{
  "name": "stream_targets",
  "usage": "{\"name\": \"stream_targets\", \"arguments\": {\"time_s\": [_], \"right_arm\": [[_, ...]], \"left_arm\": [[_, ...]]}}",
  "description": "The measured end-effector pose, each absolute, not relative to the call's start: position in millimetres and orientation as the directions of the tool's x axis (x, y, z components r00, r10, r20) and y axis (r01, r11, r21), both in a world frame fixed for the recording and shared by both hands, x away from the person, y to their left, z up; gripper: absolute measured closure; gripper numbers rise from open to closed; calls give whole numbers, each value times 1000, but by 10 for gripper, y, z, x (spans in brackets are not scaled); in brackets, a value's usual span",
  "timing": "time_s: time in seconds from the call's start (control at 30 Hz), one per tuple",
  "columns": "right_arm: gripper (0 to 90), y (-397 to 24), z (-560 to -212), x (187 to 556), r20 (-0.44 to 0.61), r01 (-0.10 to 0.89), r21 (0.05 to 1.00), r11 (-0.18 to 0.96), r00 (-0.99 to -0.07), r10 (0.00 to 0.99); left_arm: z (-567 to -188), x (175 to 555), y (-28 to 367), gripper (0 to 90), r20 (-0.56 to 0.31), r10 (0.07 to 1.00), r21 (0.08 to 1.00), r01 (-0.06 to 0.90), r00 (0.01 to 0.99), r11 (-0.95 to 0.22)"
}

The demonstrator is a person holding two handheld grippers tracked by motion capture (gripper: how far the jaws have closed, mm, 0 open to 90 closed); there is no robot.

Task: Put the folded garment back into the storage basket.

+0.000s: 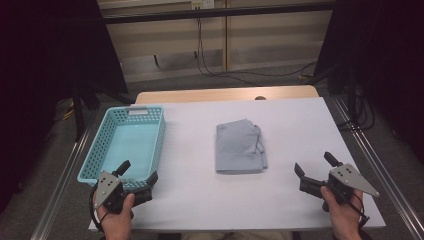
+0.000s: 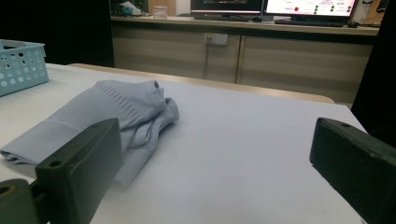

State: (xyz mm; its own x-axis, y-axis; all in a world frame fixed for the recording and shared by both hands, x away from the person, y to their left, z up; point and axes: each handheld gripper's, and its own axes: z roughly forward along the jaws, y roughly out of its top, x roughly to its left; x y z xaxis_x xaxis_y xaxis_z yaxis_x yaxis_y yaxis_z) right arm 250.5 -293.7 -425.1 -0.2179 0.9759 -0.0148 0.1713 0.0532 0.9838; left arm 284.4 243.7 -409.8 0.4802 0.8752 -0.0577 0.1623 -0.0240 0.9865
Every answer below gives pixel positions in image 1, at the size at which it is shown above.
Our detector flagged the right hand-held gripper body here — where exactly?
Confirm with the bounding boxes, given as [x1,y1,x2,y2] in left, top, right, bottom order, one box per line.
[298,163,380,213]

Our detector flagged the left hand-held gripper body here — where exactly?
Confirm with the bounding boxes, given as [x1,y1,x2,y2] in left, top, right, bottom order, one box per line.
[93,170,154,215]

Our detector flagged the turquoise perforated plastic basket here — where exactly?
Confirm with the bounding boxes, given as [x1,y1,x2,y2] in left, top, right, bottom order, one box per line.
[77,105,167,192]

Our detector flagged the grey cloth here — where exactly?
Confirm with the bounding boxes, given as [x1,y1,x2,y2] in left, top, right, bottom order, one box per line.
[215,118,269,175]

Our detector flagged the person's left hand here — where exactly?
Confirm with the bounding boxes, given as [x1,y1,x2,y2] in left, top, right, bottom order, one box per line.
[92,189,136,240]

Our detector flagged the person's right hand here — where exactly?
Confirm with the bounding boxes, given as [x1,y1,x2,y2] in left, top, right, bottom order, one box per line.
[320,185,365,240]

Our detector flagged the white table mat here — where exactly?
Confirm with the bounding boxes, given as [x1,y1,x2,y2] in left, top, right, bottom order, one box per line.
[88,97,387,232]

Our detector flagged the black metal stand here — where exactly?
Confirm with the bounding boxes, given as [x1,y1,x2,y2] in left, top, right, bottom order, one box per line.
[311,61,360,122]

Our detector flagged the black tripod stand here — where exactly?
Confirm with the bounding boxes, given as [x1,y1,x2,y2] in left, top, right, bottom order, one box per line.
[70,79,134,143]

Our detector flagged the black curtain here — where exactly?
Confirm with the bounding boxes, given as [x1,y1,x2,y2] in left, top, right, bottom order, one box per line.
[313,0,424,165]
[0,0,130,214]

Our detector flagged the black horizontal bar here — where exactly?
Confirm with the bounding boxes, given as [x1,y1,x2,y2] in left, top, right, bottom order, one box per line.
[102,2,337,25]

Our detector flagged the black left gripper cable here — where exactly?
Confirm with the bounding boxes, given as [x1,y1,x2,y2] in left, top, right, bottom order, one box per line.
[88,186,112,234]

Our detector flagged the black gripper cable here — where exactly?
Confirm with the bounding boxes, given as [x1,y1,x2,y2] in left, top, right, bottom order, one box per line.
[88,186,112,234]
[328,183,371,230]

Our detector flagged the aluminium floor rail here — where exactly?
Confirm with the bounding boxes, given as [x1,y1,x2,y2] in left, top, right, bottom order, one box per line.
[332,95,424,240]
[29,124,94,240]

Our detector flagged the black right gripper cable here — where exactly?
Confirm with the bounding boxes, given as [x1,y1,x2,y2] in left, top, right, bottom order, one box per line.
[328,183,371,230]

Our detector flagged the black coiled floor cables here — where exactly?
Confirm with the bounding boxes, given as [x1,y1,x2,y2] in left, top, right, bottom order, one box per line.
[336,84,376,132]

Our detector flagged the black hanging cable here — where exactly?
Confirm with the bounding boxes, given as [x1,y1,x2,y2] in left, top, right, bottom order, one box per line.
[195,18,318,86]

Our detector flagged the white wall socket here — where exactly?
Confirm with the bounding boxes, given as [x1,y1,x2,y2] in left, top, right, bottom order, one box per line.
[191,0,216,10]

